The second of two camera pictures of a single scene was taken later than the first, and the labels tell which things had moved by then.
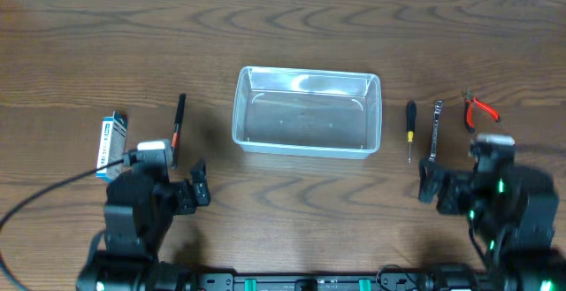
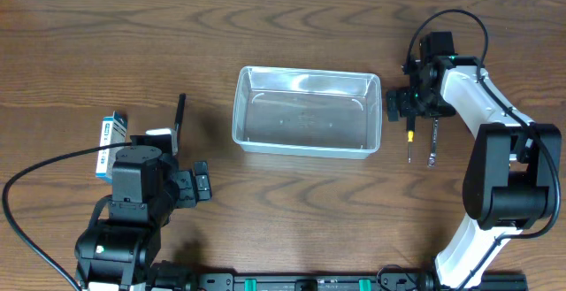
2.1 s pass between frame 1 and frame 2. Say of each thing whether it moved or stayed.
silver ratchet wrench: stayed
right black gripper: moved
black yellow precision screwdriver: stayed
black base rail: stayed
